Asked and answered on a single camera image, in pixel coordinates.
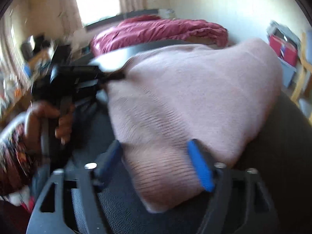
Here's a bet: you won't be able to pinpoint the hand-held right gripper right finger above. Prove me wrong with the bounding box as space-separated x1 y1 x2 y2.
186 138 278 234

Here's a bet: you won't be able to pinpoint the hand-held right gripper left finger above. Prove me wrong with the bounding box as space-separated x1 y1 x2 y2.
26 140 122 234

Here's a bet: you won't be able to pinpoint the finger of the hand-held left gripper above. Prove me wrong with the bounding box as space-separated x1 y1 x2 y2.
97 70 128 84

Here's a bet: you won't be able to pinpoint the pink knit sweater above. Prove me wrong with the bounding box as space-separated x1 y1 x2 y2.
105 38 284 212

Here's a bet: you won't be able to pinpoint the person's left hand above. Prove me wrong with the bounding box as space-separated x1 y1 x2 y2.
24 102 75 152

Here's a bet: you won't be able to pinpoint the floral patterned garment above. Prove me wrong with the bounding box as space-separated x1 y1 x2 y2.
0 117 49 196

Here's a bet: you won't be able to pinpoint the grey-blue plastic storage bin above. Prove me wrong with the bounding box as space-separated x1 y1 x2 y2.
278 58 297 88

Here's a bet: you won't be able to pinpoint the grey cushioned wooden armchair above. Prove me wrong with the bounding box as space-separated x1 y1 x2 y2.
290 30 312 125

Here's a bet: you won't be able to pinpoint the red fabric storage box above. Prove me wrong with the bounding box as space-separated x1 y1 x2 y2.
268 35 299 66

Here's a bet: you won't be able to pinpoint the grey cloth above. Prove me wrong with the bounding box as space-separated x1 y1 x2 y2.
267 21 301 45

